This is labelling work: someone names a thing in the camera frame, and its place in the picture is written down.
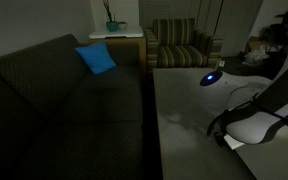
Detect striped armchair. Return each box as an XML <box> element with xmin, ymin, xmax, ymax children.
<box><xmin>144</xmin><ymin>17</ymin><xmax>224</xmax><ymax>73</ymax></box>

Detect bright blue cushion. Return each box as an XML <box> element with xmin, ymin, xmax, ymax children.
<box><xmin>74</xmin><ymin>41</ymin><xmax>118</xmax><ymax>76</ymax></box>

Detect wooden side table white top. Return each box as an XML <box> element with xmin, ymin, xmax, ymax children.
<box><xmin>88</xmin><ymin>26</ymin><xmax>148</xmax><ymax>73</ymax></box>

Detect small white plant pot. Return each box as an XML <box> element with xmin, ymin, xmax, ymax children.
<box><xmin>117</xmin><ymin>21</ymin><xmax>129</xmax><ymax>31</ymax></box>

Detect plant in teal pot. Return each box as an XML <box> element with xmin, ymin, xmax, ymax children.
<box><xmin>102</xmin><ymin>0</ymin><xmax>120</xmax><ymax>33</ymax></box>

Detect dark fabric sofa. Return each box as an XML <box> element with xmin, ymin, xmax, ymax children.
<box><xmin>0</xmin><ymin>33</ymin><xmax>149</xmax><ymax>180</ymax></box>

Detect window blinds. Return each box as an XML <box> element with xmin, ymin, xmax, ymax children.
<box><xmin>138</xmin><ymin>0</ymin><xmax>202</xmax><ymax>30</ymax></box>

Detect white closet doors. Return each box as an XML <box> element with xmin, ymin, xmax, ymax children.
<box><xmin>197</xmin><ymin>0</ymin><xmax>264</xmax><ymax>58</ymax></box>

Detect white crumpled bag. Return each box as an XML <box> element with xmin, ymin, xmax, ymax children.
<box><xmin>243</xmin><ymin>49</ymin><xmax>271</xmax><ymax>68</ymax></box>

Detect cardboard box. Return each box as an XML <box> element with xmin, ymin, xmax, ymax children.
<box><xmin>248</xmin><ymin>35</ymin><xmax>269</xmax><ymax>53</ymax></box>

